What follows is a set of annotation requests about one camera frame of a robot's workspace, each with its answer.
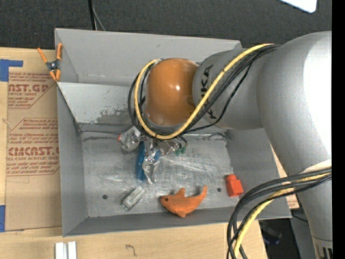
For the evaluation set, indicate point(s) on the grey metal bin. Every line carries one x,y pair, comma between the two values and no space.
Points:
107,171

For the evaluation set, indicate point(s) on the blue long plastic piece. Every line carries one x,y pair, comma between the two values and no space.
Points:
139,166

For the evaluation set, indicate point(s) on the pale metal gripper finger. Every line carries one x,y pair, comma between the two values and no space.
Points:
145,169
152,174

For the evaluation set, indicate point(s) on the orange toy dolphin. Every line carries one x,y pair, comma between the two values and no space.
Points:
181,202

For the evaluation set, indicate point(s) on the orange-red plastic block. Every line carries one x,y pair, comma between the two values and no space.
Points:
234,186

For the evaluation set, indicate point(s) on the clear plastic piece red tip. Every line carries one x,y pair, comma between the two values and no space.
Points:
128,140

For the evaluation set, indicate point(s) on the grey rectangular block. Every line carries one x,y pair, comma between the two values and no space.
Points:
132,198

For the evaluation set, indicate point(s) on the brown cardboard board red print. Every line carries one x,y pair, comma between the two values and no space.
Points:
29,187

